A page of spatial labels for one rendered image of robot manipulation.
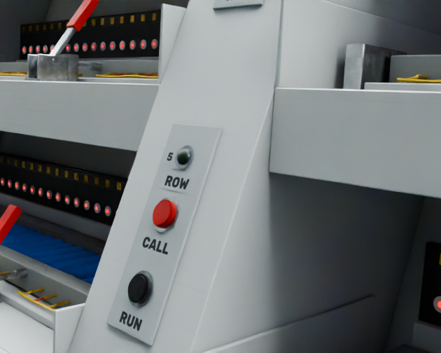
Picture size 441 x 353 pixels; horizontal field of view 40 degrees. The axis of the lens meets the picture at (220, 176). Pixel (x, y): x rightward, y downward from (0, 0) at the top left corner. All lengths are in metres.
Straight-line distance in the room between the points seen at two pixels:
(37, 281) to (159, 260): 0.23
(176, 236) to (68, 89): 0.19
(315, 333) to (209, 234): 0.11
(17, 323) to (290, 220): 0.24
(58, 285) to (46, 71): 0.18
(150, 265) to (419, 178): 0.15
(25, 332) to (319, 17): 0.30
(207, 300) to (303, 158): 0.09
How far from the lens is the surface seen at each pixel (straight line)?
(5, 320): 0.51
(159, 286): 0.33
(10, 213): 0.54
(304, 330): 0.38
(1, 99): 0.58
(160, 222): 0.34
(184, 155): 0.34
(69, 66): 0.55
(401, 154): 0.28
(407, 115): 0.28
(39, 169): 0.78
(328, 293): 0.39
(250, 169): 0.31
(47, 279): 0.54
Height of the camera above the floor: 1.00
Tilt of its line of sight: 8 degrees up
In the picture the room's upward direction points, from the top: 18 degrees clockwise
